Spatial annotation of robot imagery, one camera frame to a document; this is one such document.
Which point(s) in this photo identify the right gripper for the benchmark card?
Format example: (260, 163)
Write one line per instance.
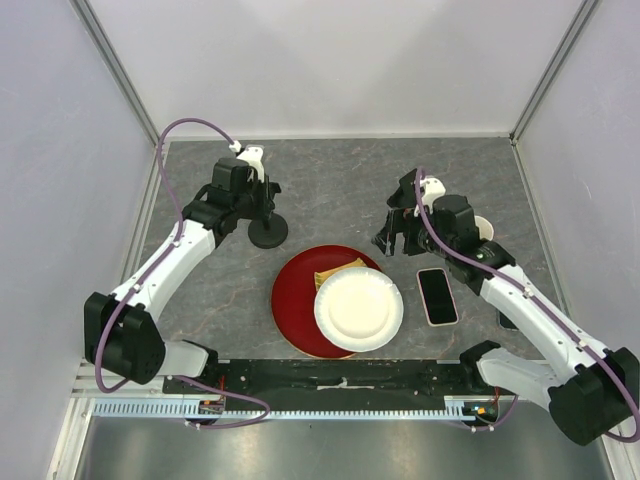
(385, 238)

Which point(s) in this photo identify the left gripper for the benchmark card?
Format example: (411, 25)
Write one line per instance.
(255, 183)

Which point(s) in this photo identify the black clamp phone stand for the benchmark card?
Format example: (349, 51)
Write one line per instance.
(267, 230)

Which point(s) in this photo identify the pink case smartphone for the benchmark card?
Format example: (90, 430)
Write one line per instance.
(437, 297)

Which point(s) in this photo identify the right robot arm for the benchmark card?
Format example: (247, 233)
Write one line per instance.
(587, 388)

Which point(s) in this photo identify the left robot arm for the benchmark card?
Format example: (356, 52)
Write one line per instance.
(120, 328)

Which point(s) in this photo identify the black folding phone stand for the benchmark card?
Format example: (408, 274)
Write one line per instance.
(405, 187)

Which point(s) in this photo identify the yellow sponge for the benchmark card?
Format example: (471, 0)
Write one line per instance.
(321, 277)

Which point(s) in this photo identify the white paper plate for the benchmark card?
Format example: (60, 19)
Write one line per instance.
(359, 309)

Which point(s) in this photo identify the blue white paper cup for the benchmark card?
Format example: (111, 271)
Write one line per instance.
(485, 228)

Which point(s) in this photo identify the red round plate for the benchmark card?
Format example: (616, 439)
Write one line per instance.
(293, 296)

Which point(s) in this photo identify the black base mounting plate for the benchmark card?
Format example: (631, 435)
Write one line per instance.
(345, 384)

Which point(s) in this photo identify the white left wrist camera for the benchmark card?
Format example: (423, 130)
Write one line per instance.
(251, 154)

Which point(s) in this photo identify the grey slotted cable duct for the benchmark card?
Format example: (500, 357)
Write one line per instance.
(195, 409)

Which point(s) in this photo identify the left aluminium frame post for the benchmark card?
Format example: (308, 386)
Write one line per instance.
(96, 31)

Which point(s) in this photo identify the aluminium frame post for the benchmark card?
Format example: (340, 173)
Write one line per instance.
(569, 39)
(96, 31)

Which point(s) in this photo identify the right aluminium frame post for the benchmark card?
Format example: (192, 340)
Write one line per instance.
(569, 39)

